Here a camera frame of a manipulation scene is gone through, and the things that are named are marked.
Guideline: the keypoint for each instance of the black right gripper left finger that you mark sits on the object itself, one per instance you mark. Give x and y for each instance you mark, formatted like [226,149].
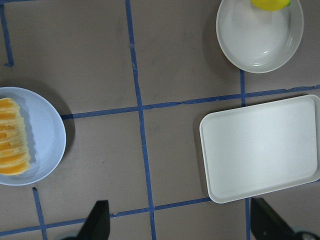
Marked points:
[97,224]

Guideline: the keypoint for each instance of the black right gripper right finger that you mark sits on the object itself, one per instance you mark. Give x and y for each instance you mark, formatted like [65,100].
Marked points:
[267,224]

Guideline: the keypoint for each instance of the blue plate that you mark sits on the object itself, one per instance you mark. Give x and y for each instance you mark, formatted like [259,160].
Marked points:
[46,135]

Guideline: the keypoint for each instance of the white rectangular tray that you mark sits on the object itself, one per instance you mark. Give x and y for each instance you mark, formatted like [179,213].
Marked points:
[262,148]

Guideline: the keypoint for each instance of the white shallow bowl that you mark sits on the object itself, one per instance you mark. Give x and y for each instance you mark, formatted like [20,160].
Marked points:
[255,40]

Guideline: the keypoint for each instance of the yellow lemon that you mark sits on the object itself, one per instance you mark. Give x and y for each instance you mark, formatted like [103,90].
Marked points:
[271,5]

